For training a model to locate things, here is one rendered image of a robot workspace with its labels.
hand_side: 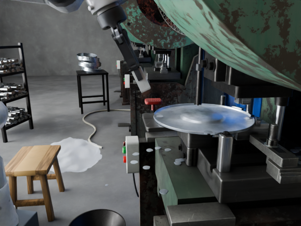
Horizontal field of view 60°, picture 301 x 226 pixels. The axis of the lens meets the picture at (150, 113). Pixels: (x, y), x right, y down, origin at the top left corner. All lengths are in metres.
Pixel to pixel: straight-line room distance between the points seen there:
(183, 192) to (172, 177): 0.07
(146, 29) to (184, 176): 1.48
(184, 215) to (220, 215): 0.08
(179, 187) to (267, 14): 0.50
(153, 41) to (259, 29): 1.79
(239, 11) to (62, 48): 7.25
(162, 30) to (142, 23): 0.16
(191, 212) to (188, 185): 0.10
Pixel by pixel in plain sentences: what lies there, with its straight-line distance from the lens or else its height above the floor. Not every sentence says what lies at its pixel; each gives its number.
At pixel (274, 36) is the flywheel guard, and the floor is 1.01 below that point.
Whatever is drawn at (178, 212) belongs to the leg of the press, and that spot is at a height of 0.64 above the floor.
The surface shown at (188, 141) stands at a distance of 0.75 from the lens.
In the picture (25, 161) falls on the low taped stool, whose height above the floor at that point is 0.33.
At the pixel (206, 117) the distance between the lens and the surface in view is 0.77.
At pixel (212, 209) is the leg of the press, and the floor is 0.64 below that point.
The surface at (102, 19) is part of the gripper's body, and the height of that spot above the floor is 1.05.
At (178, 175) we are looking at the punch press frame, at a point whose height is 0.64.
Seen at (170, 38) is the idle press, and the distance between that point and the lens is 2.06.
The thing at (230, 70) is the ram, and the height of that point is 0.93.
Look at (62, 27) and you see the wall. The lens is 7.45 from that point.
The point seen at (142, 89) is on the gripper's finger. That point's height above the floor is 0.87.
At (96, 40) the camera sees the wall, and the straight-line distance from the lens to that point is 7.34.
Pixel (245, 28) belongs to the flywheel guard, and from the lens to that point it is 0.27.
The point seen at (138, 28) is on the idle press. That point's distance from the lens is 2.04.
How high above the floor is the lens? 1.01
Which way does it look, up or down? 16 degrees down
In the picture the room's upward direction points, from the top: straight up
